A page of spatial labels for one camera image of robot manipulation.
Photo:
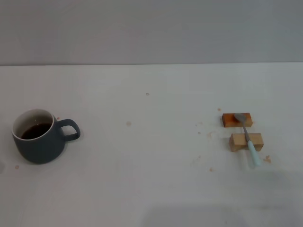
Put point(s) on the dark grey coffee mug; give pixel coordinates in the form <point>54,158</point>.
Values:
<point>40,146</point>

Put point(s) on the orange stained wooden block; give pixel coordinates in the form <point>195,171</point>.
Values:
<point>228,120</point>

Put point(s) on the light wooden notched block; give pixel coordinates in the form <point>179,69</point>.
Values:
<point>237,142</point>

